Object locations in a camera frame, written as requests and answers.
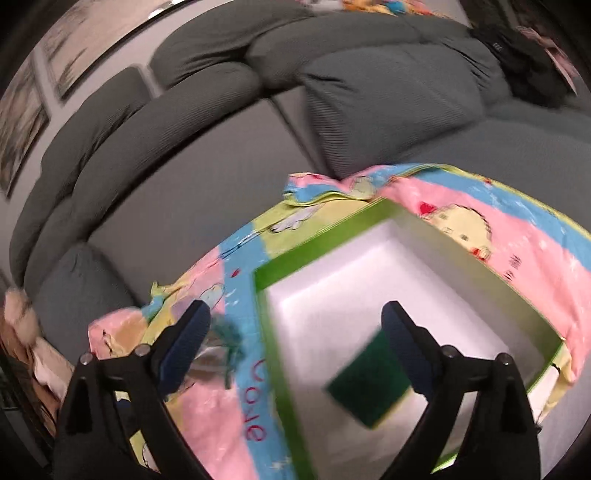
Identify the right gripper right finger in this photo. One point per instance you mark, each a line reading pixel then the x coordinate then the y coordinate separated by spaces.
pixel 501 440

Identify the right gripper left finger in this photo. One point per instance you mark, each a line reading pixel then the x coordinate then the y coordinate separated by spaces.
pixel 114 424

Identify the green scouring sponge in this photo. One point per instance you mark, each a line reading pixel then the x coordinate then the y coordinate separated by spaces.
pixel 371 385

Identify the beige brown clothing pile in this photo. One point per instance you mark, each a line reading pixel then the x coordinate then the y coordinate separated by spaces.
pixel 41 371

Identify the small grey cushion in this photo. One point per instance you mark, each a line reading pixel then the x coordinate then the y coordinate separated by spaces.
pixel 81 287

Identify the colourful cartoon blanket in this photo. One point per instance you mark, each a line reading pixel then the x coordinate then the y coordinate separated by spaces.
pixel 223 406

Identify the green white storage box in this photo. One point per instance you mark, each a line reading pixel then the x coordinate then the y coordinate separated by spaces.
pixel 320 304

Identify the grey corner sofa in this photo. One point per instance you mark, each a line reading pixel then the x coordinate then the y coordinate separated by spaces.
pixel 154 182

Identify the grey sofa throw pillow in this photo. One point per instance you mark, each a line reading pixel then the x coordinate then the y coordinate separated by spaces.
pixel 369 106

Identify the black clothing on sofa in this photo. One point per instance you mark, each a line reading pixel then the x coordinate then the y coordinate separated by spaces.
pixel 534 74

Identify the plush toys on sofa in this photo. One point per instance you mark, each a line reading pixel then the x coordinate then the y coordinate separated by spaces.
pixel 394 8

